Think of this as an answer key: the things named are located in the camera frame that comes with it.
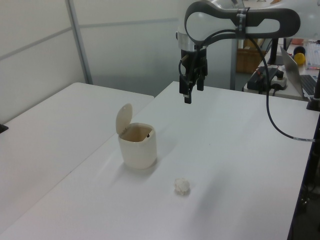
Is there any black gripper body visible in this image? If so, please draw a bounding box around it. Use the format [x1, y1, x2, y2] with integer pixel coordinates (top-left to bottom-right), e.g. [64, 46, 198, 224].
[180, 47, 209, 81]

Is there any small white lidded bin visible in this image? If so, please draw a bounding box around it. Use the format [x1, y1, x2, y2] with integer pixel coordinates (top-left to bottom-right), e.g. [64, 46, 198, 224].
[115, 102, 158, 170]

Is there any brown cardboard box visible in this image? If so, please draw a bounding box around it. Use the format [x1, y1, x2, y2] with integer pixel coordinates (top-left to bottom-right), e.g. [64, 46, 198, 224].
[236, 47, 267, 74]

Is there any black electronics box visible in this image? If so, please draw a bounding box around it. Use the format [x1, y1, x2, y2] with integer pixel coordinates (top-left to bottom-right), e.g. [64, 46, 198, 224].
[247, 66, 279, 91]

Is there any black monitor stand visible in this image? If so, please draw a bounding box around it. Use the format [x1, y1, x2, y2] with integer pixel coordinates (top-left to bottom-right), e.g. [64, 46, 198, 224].
[267, 37, 286, 66]

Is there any grey emergency stop button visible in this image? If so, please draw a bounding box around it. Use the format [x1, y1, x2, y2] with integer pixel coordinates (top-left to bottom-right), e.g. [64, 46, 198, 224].
[270, 70, 288, 91]

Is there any grey desk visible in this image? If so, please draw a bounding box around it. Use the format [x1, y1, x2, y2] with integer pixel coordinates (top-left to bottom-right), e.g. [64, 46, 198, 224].
[241, 62, 320, 102]

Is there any silver laptop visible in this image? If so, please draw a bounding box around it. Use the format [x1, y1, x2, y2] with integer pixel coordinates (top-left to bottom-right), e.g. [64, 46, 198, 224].
[279, 45, 319, 99]

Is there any yellow ball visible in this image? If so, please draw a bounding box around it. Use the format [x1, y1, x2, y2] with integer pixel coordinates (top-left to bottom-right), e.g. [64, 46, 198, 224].
[293, 52, 307, 67]

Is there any crumpled white paper ball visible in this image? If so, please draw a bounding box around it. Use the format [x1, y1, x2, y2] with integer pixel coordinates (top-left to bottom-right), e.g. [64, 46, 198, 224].
[173, 177, 191, 197]

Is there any black cable strap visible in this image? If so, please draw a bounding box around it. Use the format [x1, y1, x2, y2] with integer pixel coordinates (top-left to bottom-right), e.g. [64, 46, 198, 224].
[235, 7, 251, 40]

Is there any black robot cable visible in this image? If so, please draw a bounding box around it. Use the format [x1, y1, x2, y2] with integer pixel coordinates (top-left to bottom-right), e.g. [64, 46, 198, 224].
[178, 29, 315, 143]

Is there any grey metal partition post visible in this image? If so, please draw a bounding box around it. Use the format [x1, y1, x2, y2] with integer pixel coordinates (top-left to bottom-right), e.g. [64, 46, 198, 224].
[66, 0, 94, 86]

